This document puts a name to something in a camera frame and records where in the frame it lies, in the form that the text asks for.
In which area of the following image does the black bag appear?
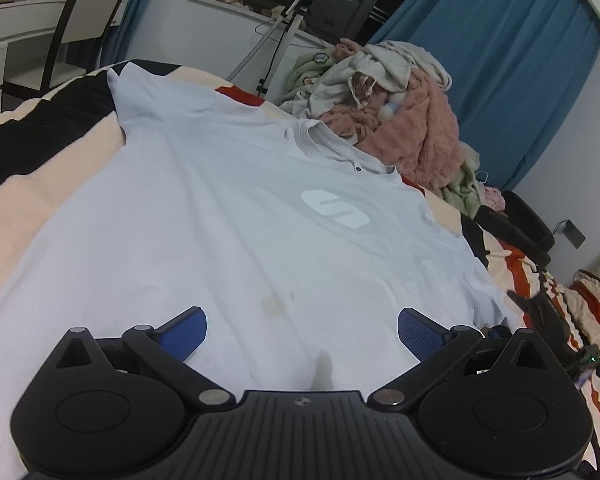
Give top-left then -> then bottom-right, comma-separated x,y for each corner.
475,190 -> 553,266

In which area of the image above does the blue curtain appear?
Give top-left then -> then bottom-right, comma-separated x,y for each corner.
367,0 -> 600,192
100,0 -> 162,68

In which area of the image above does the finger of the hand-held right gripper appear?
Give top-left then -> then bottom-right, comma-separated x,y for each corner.
507,287 -> 572,350

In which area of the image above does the pink fluffy robe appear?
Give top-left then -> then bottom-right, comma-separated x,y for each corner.
316,67 -> 467,190

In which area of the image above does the phone tripod stand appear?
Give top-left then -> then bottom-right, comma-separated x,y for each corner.
256,0 -> 317,98

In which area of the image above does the light blue t-shirt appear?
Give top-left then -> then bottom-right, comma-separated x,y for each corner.
0,62 -> 520,480

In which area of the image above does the white hooded sweatshirt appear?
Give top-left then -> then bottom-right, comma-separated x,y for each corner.
307,40 -> 453,113

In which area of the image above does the pale green printed garment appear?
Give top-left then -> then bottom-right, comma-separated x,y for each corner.
279,50 -> 337,111

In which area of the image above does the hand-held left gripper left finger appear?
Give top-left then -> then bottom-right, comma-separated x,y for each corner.
55,306 -> 234,409

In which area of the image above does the striped bed blanket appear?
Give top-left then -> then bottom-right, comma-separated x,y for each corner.
0,59 -> 600,468

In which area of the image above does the white desk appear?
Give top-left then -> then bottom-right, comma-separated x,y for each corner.
0,0 -> 76,113

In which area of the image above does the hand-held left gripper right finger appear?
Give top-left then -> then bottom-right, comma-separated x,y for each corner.
367,307 -> 556,409

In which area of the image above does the black wall adapter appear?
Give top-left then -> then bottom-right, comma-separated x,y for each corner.
550,218 -> 587,249

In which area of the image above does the pale green towel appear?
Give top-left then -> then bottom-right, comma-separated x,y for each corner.
440,142 -> 486,218

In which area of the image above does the striped pillow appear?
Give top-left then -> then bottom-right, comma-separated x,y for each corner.
562,269 -> 600,361

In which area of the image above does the black and white chair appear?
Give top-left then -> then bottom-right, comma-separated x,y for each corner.
4,0 -> 135,92

